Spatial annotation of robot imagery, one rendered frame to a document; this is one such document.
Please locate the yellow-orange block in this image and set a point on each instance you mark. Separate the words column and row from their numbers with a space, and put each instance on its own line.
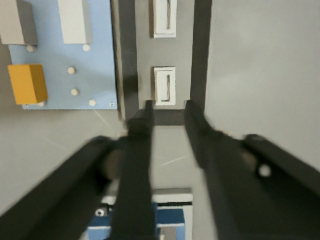
column 28, row 83

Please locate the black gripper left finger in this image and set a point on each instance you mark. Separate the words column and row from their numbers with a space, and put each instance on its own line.
column 66, row 205

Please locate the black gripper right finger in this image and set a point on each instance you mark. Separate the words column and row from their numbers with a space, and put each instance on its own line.
column 235, row 200

